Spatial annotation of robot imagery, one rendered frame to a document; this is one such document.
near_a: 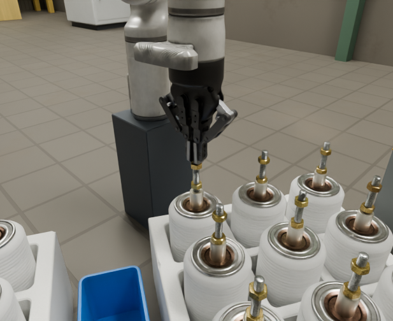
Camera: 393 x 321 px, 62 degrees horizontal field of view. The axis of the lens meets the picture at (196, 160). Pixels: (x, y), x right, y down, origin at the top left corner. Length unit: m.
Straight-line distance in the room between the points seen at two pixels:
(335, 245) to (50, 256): 0.46
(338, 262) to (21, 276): 0.49
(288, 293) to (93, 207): 0.65
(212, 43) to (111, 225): 0.64
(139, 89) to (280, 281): 0.48
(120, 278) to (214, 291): 0.25
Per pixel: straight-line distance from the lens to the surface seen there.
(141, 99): 0.74
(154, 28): 0.71
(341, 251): 0.56
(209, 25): 0.41
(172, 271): 0.55
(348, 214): 0.59
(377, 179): 0.53
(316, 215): 0.63
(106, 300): 0.70
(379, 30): 2.88
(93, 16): 4.32
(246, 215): 0.57
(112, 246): 0.87
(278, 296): 0.54
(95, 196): 1.05
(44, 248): 0.64
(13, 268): 0.58
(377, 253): 0.56
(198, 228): 0.53
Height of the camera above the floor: 0.59
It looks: 30 degrees down
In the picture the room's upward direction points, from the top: straight up
